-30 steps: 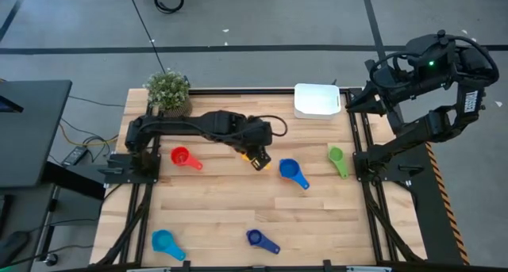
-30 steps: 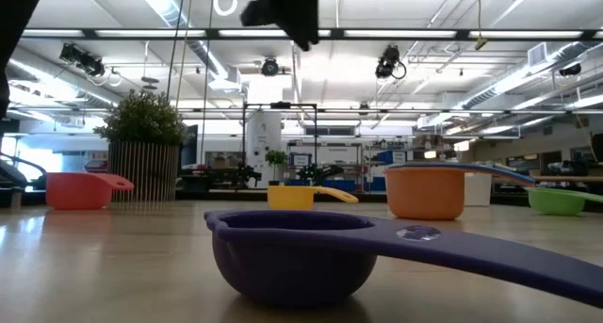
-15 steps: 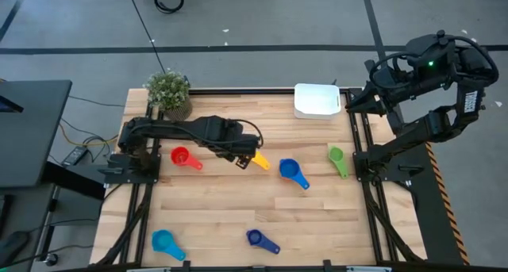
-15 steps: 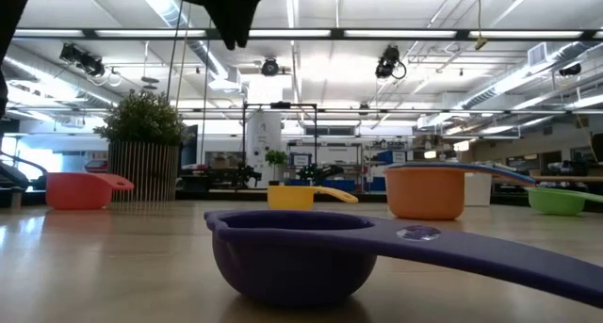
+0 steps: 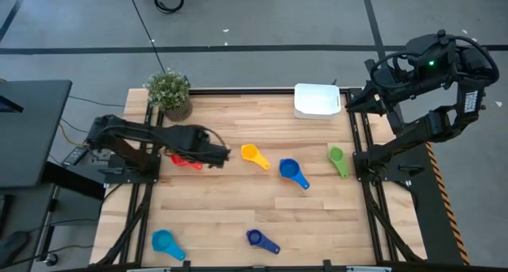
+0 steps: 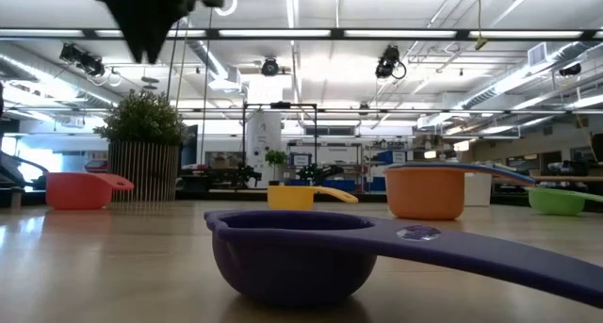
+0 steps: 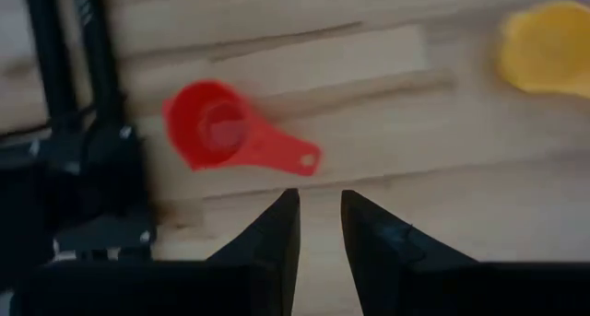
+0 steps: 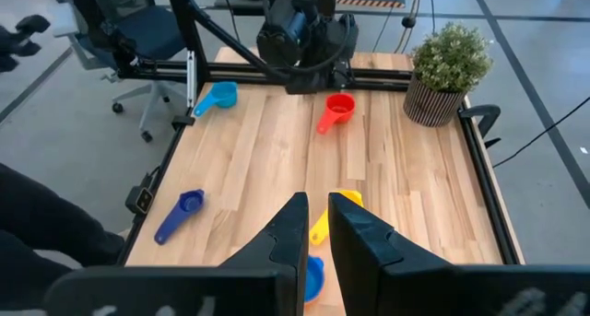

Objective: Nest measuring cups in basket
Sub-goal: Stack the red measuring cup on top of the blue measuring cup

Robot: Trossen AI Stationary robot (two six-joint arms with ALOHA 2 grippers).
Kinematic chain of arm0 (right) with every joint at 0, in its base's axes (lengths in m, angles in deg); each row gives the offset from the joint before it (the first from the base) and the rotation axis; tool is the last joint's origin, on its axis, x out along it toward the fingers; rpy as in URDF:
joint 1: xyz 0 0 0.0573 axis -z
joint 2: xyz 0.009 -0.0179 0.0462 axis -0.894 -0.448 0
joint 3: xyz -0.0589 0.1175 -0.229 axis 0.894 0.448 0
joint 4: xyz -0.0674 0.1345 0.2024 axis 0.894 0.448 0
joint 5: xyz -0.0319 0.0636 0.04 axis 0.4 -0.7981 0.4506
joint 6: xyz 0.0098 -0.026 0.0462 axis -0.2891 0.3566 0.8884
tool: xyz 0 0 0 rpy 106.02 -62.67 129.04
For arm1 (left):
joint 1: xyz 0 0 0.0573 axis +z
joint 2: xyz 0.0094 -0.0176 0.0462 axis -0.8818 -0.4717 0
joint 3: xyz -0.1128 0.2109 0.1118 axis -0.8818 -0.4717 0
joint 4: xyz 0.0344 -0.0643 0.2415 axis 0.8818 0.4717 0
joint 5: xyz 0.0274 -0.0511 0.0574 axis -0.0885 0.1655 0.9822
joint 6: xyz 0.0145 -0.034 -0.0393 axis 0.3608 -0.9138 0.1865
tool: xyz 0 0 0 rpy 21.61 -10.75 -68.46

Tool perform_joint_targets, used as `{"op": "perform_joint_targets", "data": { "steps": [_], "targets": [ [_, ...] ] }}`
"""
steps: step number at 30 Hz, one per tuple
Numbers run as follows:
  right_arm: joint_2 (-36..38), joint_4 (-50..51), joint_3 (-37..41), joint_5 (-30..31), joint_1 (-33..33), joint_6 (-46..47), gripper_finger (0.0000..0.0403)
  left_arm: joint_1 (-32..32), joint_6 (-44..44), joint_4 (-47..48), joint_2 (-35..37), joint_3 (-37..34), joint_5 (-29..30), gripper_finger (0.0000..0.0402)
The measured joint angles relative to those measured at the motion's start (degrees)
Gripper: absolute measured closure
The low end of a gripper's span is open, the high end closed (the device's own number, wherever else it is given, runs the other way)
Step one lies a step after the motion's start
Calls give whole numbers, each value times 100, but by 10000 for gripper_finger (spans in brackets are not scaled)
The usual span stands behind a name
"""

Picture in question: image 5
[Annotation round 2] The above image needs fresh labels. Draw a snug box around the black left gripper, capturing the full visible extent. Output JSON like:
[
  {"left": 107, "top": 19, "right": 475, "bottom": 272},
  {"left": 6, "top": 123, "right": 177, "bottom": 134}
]
[{"left": 174, "top": 125, "right": 232, "bottom": 170}]

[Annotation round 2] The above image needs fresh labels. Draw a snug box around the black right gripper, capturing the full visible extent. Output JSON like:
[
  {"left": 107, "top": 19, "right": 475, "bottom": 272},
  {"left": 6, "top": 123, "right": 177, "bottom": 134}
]
[{"left": 345, "top": 57, "right": 410, "bottom": 116}]

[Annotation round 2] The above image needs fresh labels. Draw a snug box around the red measuring cup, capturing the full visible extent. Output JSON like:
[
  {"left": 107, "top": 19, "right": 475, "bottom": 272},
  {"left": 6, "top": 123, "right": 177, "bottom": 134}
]
[{"left": 170, "top": 153, "right": 204, "bottom": 171}]

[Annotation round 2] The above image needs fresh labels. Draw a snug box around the yellow measuring cup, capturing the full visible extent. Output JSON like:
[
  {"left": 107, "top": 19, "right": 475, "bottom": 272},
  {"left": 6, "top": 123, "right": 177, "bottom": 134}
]
[{"left": 241, "top": 144, "right": 271, "bottom": 171}]

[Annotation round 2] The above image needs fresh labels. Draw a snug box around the green measuring cup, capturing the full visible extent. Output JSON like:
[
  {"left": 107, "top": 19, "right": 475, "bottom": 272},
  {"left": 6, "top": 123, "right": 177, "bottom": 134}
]
[{"left": 327, "top": 145, "right": 350, "bottom": 180}]

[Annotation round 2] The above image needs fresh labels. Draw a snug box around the blue measuring cup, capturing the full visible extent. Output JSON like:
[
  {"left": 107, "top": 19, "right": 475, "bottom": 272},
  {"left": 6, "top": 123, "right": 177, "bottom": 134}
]
[{"left": 279, "top": 158, "right": 310, "bottom": 190}]

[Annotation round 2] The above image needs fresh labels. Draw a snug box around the teal measuring cup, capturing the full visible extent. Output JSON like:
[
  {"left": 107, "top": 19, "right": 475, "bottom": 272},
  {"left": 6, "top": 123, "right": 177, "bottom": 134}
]
[{"left": 151, "top": 229, "right": 187, "bottom": 262}]

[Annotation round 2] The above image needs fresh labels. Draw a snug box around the dark indigo measuring cup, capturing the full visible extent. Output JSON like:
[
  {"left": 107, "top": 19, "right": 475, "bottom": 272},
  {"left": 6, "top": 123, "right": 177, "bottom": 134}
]
[{"left": 246, "top": 228, "right": 281, "bottom": 255}]

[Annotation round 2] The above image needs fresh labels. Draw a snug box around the white plastic basket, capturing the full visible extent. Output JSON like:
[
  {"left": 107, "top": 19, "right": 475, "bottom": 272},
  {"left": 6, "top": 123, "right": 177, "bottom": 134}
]
[{"left": 293, "top": 82, "right": 342, "bottom": 121}]

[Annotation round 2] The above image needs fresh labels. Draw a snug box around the green plant in ribbed pot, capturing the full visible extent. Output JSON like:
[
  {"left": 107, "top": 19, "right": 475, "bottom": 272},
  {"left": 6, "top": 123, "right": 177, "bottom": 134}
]
[{"left": 142, "top": 68, "right": 194, "bottom": 123}]

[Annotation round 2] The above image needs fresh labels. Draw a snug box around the black power adapter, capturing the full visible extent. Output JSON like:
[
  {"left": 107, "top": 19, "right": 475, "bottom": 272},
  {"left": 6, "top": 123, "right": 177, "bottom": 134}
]
[{"left": 61, "top": 145, "right": 89, "bottom": 167}]

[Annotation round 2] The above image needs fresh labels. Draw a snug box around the black platform with hazard stripe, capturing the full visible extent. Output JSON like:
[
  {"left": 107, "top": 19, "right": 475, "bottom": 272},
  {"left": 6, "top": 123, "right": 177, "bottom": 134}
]
[{"left": 392, "top": 122, "right": 471, "bottom": 266}]

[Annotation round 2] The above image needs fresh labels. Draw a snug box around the black desk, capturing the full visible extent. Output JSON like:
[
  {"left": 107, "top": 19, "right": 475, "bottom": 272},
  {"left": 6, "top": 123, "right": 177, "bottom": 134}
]
[{"left": 0, "top": 79, "right": 73, "bottom": 190}]

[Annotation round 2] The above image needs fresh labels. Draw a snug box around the black computer mouse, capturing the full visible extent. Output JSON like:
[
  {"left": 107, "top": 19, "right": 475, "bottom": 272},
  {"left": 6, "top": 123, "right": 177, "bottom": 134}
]
[{"left": 0, "top": 231, "right": 31, "bottom": 267}]

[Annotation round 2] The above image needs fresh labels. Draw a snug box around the black aluminium table frame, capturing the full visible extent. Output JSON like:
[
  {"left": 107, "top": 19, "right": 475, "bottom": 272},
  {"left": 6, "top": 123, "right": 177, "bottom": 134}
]
[{"left": 94, "top": 87, "right": 428, "bottom": 272}]

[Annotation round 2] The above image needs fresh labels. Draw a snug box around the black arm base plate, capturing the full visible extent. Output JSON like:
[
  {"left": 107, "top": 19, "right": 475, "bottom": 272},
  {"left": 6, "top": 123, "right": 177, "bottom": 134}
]
[
  {"left": 352, "top": 151, "right": 425, "bottom": 182},
  {"left": 103, "top": 152, "right": 162, "bottom": 185}
]

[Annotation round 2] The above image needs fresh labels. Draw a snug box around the thin black cable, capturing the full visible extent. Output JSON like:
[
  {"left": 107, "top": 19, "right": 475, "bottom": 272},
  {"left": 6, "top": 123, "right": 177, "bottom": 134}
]
[{"left": 67, "top": 95, "right": 126, "bottom": 108}]

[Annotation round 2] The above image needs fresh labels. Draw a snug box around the coiled black cable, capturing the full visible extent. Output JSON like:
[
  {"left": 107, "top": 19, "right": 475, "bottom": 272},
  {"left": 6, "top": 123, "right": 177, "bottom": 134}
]
[{"left": 153, "top": 0, "right": 186, "bottom": 14}]

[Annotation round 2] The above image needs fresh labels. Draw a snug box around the long black cable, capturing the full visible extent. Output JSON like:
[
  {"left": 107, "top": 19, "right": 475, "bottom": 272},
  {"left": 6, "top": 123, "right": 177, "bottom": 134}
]
[{"left": 125, "top": 0, "right": 167, "bottom": 74}]

